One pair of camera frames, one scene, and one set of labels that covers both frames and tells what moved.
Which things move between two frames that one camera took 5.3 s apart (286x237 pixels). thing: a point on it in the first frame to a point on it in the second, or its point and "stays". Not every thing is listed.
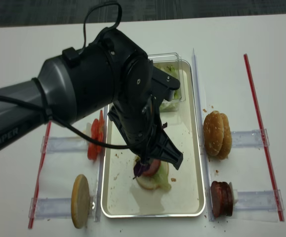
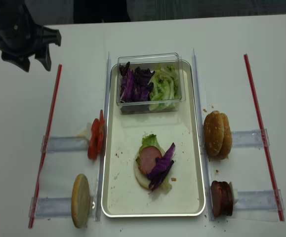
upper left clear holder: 64,143 stays
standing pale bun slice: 80,201 stays
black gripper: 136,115 to 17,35
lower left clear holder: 48,208 stays
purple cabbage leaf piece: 138,169 to 161,168
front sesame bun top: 213,129 stays
